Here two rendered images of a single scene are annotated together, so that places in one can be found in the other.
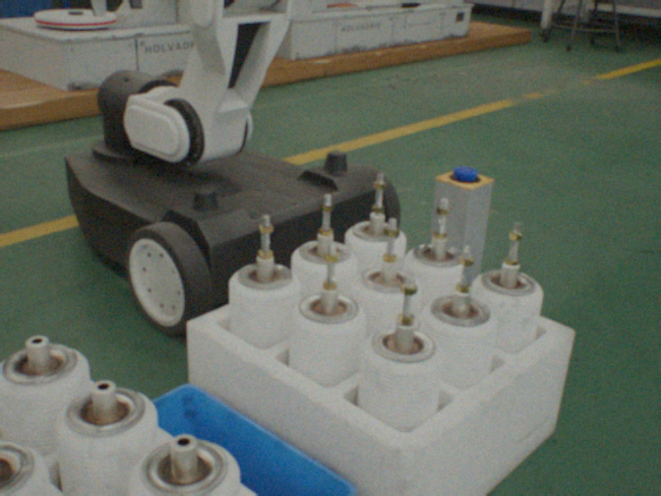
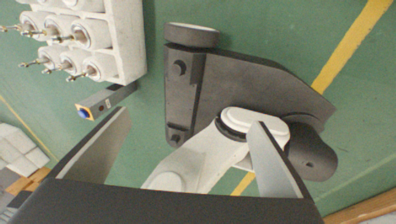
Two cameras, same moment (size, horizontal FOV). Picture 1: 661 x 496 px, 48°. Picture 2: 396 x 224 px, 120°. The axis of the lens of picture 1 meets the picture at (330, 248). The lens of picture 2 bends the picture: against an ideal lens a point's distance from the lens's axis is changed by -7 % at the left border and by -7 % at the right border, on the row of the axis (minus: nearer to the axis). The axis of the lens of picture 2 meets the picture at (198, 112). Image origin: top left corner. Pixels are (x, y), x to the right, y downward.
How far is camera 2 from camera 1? 130 cm
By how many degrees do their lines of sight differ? 48
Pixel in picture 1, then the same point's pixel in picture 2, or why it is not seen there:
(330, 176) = (171, 129)
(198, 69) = (213, 155)
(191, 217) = (174, 50)
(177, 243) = (170, 29)
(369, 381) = not seen: outside the picture
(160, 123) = (244, 120)
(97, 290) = (249, 37)
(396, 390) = not seen: outside the picture
